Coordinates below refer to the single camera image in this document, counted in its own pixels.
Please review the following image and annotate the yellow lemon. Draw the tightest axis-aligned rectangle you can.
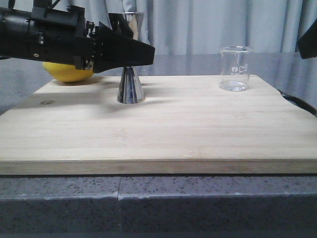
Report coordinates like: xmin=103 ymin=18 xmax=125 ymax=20
xmin=43 ymin=62 xmax=94 ymax=83

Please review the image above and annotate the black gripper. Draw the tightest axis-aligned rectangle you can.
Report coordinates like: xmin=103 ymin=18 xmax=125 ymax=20
xmin=0 ymin=4 xmax=155 ymax=73

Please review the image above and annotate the small glass beaker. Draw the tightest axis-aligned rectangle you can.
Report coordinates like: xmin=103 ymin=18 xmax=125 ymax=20
xmin=219 ymin=46 xmax=254 ymax=92

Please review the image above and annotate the black cable on table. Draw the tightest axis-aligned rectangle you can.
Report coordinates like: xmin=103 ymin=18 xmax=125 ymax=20
xmin=276 ymin=89 xmax=317 ymax=118

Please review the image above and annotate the grey curtain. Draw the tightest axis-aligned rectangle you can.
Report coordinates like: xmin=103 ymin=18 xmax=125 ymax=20
xmin=0 ymin=0 xmax=317 ymax=58

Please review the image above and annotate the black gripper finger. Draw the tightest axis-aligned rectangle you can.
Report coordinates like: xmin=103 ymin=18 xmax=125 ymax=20
xmin=297 ymin=23 xmax=317 ymax=59

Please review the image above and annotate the wooden cutting board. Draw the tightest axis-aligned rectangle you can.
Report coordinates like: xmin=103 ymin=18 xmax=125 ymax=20
xmin=0 ymin=75 xmax=317 ymax=175

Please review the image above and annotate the steel double jigger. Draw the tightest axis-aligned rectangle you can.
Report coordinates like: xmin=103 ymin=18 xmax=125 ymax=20
xmin=117 ymin=12 xmax=145 ymax=104

